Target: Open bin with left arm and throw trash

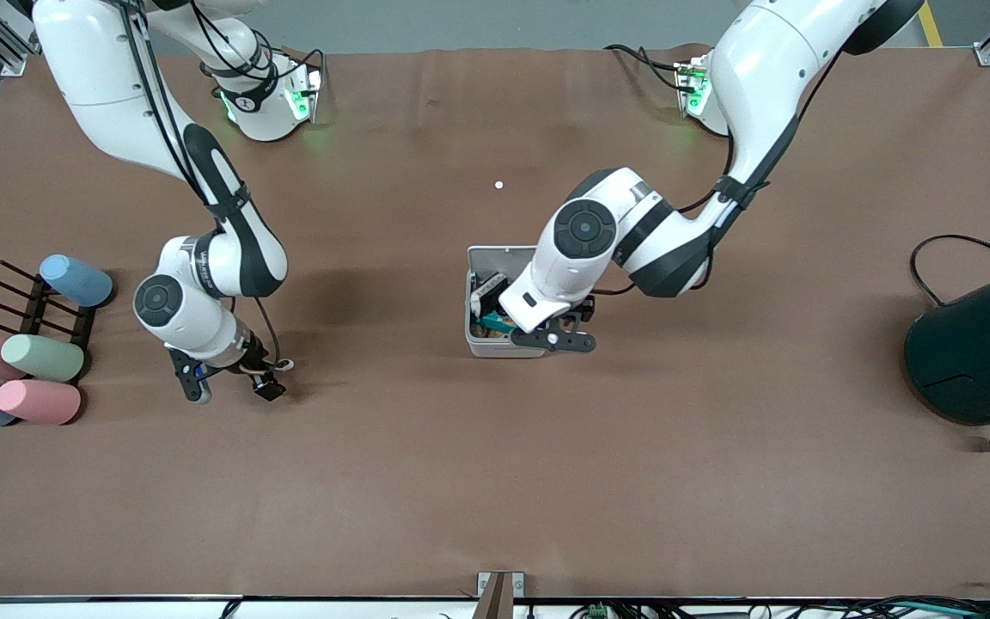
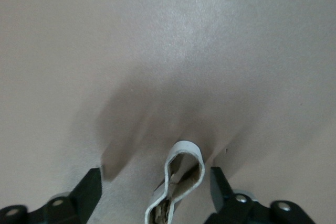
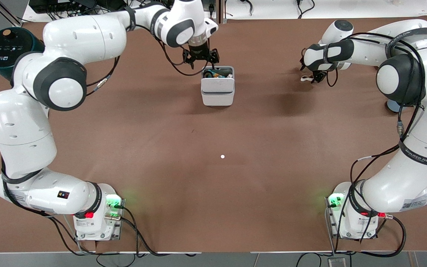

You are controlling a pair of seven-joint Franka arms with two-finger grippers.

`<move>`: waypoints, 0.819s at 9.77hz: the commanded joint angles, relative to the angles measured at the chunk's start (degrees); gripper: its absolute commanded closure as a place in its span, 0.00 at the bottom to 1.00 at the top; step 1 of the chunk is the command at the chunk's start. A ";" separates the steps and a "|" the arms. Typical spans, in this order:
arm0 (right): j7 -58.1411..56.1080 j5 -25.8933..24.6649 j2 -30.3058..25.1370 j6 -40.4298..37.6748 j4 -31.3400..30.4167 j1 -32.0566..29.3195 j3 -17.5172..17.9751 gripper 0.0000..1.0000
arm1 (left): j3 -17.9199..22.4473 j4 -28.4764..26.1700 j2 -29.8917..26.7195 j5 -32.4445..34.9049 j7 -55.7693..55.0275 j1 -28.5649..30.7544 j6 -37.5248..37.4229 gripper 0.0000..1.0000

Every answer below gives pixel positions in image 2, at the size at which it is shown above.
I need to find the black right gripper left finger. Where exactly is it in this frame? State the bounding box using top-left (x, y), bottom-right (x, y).
top-left (0, 167), bottom-right (102, 224)

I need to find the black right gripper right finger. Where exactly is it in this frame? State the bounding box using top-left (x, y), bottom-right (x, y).
top-left (207, 166), bottom-right (316, 224)

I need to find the white paper loop strip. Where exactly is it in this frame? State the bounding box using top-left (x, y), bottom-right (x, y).
top-left (144, 141), bottom-right (205, 224)

